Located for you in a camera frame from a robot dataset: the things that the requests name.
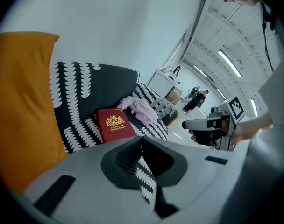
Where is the person's right forearm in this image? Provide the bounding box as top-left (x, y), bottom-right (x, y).
top-left (248, 112), bottom-right (275, 141)

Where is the person's white shirt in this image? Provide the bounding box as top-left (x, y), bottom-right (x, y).
top-left (246, 0), bottom-right (284, 207)

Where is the cardboard box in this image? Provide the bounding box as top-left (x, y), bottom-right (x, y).
top-left (166, 89), bottom-right (183, 106)

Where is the pink cloth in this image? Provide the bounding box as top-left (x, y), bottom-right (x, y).
top-left (116, 96), bottom-right (159, 126)

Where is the red book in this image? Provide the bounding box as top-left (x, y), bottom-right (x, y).
top-left (96, 108), bottom-right (137, 144)

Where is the white side cabinet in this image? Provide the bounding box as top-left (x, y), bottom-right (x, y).
top-left (147, 68), bottom-right (178, 100)

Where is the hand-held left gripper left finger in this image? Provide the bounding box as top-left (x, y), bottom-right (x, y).
top-left (24, 136), bottom-right (160, 219)

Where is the grey patterned pillow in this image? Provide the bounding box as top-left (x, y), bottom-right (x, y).
top-left (149, 97), bottom-right (178, 119)

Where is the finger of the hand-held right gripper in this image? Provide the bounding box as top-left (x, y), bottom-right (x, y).
top-left (181, 118), bottom-right (214, 131)

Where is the long ceiling light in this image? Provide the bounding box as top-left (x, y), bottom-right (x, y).
top-left (250, 98), bottom-right (258, 117)
top-left (193, 64), bottom-right (214, 85)
top-left (216, 87), bottom-right (227, 100)
top-left (218, 49), bottom-right (242, 77)

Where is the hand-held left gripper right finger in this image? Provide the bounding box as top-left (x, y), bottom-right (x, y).
top-left (142, 136), bottom-right (247, 221)

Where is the black white striped blanket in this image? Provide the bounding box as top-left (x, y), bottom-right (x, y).
top-left (48, 61), bottom-right (169, 206)

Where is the orange cushion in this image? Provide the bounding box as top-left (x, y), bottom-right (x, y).
top-left (0, 31), bottom-right (69, 195)

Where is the black headset cable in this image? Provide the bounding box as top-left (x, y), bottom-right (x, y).
top-left (260, 2), bottom-right (275, 72)

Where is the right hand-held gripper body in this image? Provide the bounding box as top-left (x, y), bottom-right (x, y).
top-left (206, 96), bottom-right (246, 152)

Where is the person's right hand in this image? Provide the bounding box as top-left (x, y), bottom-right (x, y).
top-left (188, 122), bottom-right (252, 148)

